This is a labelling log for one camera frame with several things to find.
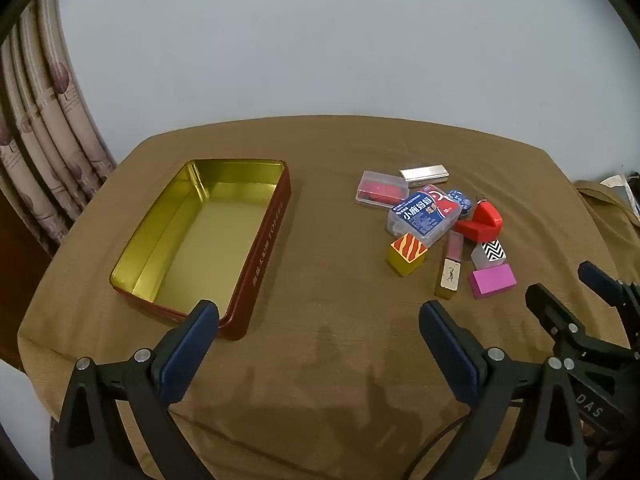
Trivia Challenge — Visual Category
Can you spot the gold and pink lipstick tube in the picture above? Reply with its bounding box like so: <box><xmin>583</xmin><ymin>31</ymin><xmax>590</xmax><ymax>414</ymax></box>
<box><xmin>434</xmin><ymin>230</ymin><xmax>465</xmax><ymax>301</ymax></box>

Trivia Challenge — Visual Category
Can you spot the brown wooden furniture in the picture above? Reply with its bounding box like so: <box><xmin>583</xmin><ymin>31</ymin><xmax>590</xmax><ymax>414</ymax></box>
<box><xmin>0</xmin><ymin>195</ymin><xmax>66</xmax><ymax>366</ymax></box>

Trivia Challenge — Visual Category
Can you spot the white cloth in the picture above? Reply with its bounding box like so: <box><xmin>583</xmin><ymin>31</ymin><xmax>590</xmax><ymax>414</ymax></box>
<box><xmin>597</xmin><ymin>174</ymin><xmax>628</xmax><ymax>196</ymax></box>

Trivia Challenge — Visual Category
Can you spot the black white zigzag box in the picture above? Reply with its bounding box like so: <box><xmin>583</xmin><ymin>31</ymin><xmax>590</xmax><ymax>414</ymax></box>
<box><xmin>470</xmin><ymin>240</ymin><xmax>507</xmax><ymax>271</ymax></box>

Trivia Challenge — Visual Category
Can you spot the grey fabric item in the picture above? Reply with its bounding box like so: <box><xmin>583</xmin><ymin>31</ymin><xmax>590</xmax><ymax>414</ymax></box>
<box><xmin>619</xmin><ymin>175</ymin><xmax>640</xmax><ymax>216</ymax></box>

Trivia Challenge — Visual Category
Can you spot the beige patterned curtain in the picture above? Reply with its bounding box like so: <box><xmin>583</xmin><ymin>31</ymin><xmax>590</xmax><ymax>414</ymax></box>
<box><xmin>0</xmin><ymin>0</ymin><xmax>118</xmax><ymax>261</ymax></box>

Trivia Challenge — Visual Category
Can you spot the yellow block with striped top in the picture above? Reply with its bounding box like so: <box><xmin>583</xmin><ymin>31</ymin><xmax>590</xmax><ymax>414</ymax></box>
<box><xmin>385</xmin><ymin>233</ymin><xmax>429</xmax><ymax>277</ymax></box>

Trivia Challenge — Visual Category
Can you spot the pink block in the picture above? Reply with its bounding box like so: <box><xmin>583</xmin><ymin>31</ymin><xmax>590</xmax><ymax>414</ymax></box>
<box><xmin>468</xmin><ymin>263</ymin><xmax>517</xmax><ymax>301</ymax></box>

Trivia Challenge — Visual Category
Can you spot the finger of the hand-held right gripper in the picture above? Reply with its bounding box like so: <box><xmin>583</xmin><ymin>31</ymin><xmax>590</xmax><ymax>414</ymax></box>
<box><xmin>578</xmin><ymin>261</ymin><xmax>640</xmax><ymax>341</ymax></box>
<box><xmin>525</xmin><ymin>283</ymin><xmax>636</xmax><ymax>376</ymax></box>

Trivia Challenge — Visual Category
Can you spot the black cable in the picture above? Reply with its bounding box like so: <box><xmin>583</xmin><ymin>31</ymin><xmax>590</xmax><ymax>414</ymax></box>
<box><xmin>402</xmin><ymin>412</ymin><xmax>471</xmax><ymax>480</ymax></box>

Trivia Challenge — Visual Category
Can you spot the red block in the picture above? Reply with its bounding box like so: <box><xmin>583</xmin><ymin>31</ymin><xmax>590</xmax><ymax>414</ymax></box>
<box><xmin>454</xmin><ymin>219</ymin><xmax>497</xmax><ymax>246</ymax></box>

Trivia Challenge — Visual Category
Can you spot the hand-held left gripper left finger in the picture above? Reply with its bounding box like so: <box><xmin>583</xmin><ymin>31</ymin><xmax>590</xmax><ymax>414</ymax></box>
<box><xmin>50</xmin><ymin>299</ymin><xmax>221</xmax><ymax>480</ymax></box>

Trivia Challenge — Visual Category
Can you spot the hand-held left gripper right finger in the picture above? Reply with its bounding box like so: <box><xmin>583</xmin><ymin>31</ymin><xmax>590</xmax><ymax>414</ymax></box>
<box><xmin>419</xmin><ymin>300</ymin><xmax>588</xmax><ymax>480</ymax></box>

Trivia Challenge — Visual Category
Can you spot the clear box with blue label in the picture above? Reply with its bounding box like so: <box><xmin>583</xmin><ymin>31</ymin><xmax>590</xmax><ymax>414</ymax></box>
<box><xmin>388</xmin><ymin>185</ymin><xmax>462</xmax><ymax>242</ymax></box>

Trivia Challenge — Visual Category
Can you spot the red and gold tin box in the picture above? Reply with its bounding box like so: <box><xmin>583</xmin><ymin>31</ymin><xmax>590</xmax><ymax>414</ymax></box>
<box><xmin>110</xmin><ymin>159</ymin><xmax>292</xmax><ymax>342</ymax></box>

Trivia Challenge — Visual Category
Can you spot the silver metal bar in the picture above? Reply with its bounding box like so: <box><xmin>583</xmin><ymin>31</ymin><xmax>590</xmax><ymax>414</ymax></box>
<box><xmin>399</xmin><ymin>164</ymin><xmax>452</xmax><ymax>189</ymax></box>

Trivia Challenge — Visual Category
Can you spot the blue patterned case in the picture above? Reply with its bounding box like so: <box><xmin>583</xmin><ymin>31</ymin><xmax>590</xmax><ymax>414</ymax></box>
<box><xmin>446</xmin><ymin>189</ymin><xmax>473</xmax><ymax>219</ymax></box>

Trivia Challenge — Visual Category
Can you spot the clear box with red contents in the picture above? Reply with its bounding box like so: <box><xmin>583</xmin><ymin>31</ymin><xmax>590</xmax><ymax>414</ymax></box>
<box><xmin>355</xmin><ymin>170</ymin><xmax>410</xmax><ymax>207</ymax></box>

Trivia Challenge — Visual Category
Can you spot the tan fabric cover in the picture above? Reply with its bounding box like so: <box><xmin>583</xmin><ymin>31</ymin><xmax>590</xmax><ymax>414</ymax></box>
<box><xmin>572</xmin><ymin>179</ymin><xmax>640</xmax><ymax>241</ymax></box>

